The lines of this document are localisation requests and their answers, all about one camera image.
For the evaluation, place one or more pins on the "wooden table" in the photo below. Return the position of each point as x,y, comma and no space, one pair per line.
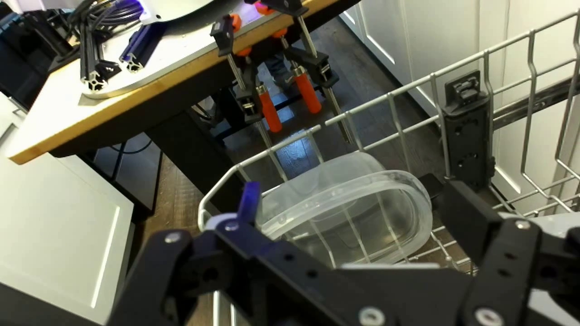
54,120

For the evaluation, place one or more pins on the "clear plastic bowl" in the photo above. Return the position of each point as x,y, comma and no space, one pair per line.
362,223

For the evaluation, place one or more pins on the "black equipment case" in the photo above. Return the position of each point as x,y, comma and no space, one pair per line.
23,65

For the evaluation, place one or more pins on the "tall panel door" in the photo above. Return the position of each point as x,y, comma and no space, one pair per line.
54,241

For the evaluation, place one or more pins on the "blue aluminium extrusion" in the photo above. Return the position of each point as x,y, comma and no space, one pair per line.
141,47

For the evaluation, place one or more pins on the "frosted plastic container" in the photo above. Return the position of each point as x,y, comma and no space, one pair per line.
337,169

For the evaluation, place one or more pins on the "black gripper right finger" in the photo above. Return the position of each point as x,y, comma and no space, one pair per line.
507,259

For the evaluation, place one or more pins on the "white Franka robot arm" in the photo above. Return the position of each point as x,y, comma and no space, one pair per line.
174,6

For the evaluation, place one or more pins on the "grey metal mounting plate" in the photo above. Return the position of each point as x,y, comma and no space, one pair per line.
181,47

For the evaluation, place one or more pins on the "black table frame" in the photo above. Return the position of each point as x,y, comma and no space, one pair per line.
174,138

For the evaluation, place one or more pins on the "white kitchen counter cabinet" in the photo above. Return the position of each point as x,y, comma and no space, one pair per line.
435,36

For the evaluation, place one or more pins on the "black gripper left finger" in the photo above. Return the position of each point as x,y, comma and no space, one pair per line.
241,283

